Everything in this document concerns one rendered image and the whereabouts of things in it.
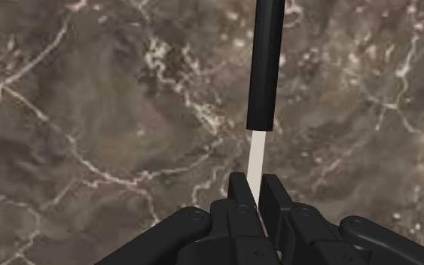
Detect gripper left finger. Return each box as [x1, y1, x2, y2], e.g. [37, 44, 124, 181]
[94, 171, 281, 265]

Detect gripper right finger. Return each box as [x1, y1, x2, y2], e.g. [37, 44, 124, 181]
[258, 173, 424, 265]

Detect black-handled white-bladed knife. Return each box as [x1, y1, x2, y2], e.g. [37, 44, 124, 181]
[246, 0, 287, 239]

